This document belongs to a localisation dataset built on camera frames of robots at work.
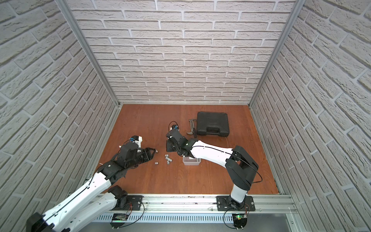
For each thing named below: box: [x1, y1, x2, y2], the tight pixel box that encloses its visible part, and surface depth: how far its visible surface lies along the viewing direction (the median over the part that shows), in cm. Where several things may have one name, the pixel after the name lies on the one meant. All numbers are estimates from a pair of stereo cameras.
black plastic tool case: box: [196, 111, 230, 137], surface depth 102 cm
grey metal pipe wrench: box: [186, 118, 198, 139], surface depth 105 cm
